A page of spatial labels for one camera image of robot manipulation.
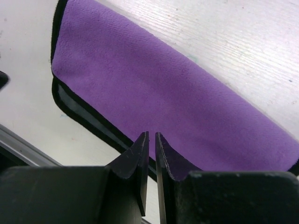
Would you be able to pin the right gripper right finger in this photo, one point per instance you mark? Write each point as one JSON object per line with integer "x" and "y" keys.
{"x": 179, "y": 186}

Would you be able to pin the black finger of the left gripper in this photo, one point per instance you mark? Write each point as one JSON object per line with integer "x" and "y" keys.
{"x": 4, "y": 79}

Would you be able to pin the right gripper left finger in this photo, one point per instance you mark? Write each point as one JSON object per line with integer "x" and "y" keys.
{"x": 132, "y": 167}

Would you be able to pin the purple towel black trim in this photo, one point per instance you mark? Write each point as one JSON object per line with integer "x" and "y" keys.
{"x": 118, "y": 80}

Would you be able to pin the aluminium mounting rail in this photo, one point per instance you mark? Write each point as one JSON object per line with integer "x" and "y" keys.
{"x": 21, "y": 152}

